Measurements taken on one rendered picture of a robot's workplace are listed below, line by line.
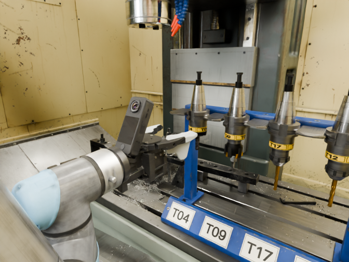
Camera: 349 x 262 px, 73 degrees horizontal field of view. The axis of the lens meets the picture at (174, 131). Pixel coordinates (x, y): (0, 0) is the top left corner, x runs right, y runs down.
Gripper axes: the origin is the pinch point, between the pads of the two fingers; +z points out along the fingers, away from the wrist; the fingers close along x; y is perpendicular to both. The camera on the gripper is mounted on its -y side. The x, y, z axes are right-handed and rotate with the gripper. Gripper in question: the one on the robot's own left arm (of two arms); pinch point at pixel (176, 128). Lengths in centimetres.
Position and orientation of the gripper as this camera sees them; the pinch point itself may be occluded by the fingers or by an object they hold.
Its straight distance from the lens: 57.6
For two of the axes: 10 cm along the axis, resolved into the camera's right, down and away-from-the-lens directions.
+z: 6.0, -2.6, 7.5
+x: 8.0, 1.7, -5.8
